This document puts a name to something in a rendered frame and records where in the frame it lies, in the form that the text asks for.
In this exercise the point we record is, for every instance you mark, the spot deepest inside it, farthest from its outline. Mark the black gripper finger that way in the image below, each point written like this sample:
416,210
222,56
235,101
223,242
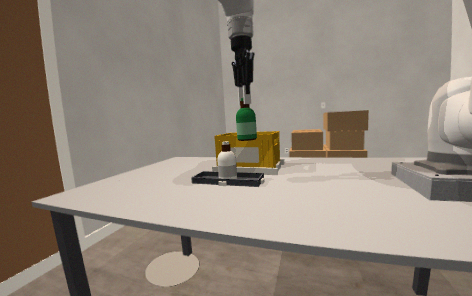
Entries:
247,72
238,78

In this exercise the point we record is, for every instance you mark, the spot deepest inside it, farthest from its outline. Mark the cream-white bottle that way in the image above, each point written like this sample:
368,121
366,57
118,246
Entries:
227,167

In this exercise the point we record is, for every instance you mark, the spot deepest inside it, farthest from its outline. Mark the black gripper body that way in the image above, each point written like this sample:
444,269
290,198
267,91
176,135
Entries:
241,44

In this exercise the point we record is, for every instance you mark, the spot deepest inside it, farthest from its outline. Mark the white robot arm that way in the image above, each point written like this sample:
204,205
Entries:
450,115

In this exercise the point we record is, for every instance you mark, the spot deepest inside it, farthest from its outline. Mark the green bottle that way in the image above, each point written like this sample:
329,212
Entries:
246,123

